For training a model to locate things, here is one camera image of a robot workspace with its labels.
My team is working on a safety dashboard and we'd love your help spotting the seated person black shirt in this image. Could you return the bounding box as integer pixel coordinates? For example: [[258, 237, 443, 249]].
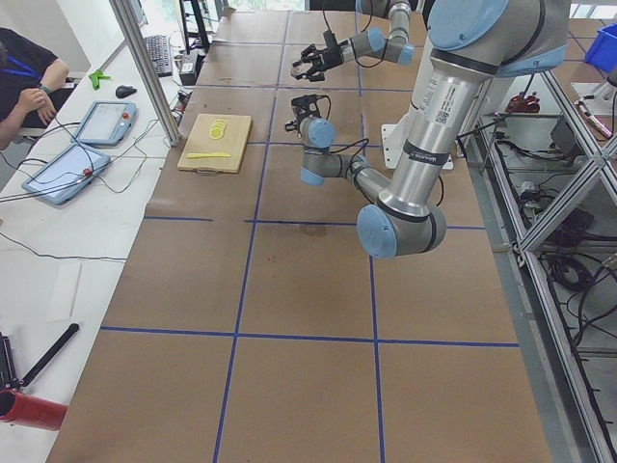
[[1, 28, 69, 149]]

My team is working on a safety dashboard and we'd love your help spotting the blue plastic bin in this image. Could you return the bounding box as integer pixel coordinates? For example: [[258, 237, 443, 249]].
[[584, 24, 617, 71]]

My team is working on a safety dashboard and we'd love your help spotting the black keyboard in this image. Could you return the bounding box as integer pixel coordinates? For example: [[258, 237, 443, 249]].
[[144, 35, 173, 77]]

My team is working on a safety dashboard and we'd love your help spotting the black computer mouse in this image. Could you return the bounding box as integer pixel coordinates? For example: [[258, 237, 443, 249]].
[[115, 85, 137, 99]]

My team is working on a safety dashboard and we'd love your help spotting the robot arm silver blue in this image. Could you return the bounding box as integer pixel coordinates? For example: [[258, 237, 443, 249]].
[[290, 1, 424, 82], [286, 1, 570, 259]]

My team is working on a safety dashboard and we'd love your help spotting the aluminium frame post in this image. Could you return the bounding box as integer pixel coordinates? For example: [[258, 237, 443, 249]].
[[109, 0, 180, 147]]

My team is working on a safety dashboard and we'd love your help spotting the bamboo cutting board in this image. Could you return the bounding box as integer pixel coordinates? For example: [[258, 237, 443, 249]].
[[177, 114, 252, 174]]

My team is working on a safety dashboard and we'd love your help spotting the white flat strip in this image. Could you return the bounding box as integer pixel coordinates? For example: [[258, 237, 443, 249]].
[[46, 262, 82, 322]]

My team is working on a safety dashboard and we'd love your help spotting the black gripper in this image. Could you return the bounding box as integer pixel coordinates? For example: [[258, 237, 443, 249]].
[[286, 116, 311, 140], [290, 43, 344, 82]]

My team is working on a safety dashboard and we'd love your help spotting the far teach pendant tablet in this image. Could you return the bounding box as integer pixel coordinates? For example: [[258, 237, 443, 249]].
[[74, 100, 137, 148]]

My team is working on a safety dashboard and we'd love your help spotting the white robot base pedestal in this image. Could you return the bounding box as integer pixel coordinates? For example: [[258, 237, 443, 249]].
[[381, 54, 433, 169]]

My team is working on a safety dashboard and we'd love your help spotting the near teach pendant tablet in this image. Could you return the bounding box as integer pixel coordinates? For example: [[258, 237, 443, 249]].
[[22, 144, 111, 205]]

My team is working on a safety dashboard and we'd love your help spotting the yellow plastic knife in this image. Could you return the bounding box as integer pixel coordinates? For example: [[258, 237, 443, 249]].
[[186, 151, 231, 159]]

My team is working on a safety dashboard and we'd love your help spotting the red cylinder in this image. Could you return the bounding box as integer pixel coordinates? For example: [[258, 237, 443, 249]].
[[1, 390, 67, 431]]

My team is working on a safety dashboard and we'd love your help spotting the teach pendant tablet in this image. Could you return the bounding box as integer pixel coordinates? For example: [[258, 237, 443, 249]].
[[74, 100, 137, 148], [22, 144, 111, 205]]

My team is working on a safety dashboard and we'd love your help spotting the green plastic clamp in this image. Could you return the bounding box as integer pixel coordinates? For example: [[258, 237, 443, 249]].
[[89, 68, 112, 91]]

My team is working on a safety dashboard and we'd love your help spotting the glass beaker shaker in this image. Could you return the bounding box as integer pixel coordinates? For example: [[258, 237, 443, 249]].
[[290, 68, 309, 80]]

